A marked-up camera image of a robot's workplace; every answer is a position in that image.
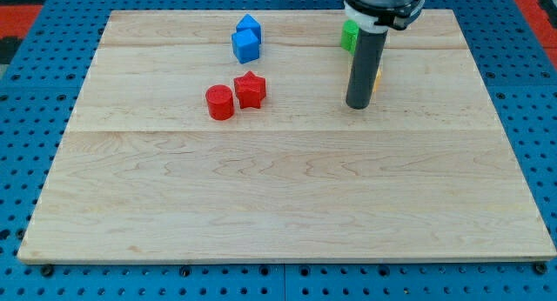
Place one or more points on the wooden board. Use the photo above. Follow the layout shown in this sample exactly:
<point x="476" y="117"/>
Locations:
<point x="144" y="175"/>

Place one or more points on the blue pentagon block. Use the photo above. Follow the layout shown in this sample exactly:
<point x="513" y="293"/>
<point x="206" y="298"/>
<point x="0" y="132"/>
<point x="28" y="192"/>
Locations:
<point x="247" y="22"/>

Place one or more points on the red cylinder block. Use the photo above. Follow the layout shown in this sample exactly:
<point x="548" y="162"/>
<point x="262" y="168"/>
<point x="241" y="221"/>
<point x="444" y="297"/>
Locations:
<point x="220" y="102"/>

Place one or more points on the yellow block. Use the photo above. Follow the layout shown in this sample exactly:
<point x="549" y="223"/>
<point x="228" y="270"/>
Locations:
<point x="377" y="80"/>

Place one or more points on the green block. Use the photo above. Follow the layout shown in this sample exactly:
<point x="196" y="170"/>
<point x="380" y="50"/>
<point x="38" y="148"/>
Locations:
<point x="349" y="36"/>

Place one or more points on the red star block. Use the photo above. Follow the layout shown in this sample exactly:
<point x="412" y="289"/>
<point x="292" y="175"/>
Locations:
<point x="250" y="90"/>

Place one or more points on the blue cube block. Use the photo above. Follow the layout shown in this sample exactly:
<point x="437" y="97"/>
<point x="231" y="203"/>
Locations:
<point x="245" y="45"/>

